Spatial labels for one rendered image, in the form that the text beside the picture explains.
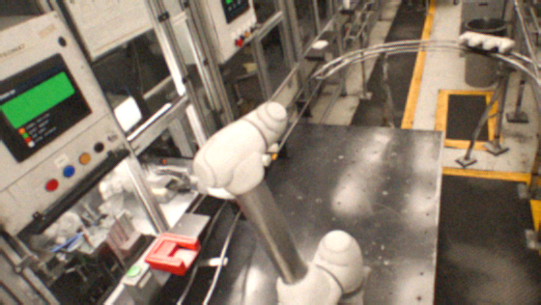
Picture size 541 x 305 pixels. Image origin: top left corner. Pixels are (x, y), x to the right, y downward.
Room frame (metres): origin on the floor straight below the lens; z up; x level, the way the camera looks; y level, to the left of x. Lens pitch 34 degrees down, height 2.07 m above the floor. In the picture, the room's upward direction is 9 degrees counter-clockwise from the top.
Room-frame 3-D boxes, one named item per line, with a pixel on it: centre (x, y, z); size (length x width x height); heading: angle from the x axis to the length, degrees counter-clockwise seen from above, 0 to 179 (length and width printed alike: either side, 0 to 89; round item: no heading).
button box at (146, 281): (0.89, 0.70, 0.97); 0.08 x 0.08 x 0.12; 68
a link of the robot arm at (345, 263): (0.95, 0.01, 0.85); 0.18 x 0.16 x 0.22; 139
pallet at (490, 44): (2.63, -1.28, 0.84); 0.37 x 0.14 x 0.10; 36
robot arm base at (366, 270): (0.97, -0.01, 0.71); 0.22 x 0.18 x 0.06; 158
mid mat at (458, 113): (2.95, -1.35, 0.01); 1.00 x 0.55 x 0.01; 158
